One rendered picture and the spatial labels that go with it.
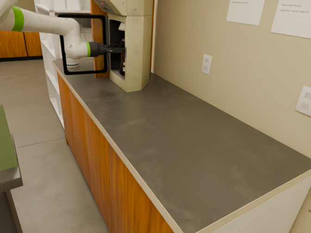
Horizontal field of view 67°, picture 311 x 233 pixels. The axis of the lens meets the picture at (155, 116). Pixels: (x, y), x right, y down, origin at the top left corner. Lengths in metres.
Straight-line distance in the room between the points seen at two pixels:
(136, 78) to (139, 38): 0.26
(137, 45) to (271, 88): 0.81
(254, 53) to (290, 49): 0.18
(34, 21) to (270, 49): 1.16
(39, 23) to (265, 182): 1.27
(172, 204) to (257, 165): 0.41
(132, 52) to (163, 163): 0.82
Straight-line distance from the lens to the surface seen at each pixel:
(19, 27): 1.36
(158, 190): 0.81
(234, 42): 1.38
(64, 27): 1.49
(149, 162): 0.92
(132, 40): 1.50
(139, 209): 1.06
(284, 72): 1.22
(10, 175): 0.96
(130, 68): 1.53
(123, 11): 1.46
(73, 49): 1.49
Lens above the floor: 1.51
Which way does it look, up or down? 27 degrees down
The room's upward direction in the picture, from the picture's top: 4 degrees clockwise
